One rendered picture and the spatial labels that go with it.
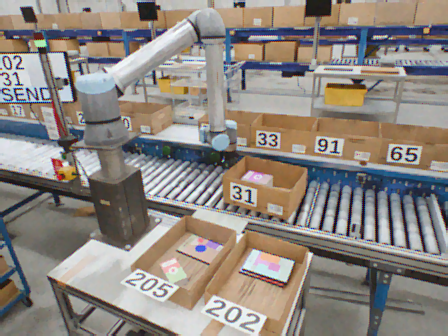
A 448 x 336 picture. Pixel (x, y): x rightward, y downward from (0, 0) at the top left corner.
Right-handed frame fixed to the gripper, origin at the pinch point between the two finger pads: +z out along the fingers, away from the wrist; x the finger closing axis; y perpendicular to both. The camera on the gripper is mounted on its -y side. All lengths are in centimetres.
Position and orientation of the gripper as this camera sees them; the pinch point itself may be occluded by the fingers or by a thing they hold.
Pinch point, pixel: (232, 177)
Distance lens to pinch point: 198.8
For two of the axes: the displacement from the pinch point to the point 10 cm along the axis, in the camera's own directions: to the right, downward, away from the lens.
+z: 0.3, 9.0, 4.3
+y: -3.8, 4.1, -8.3
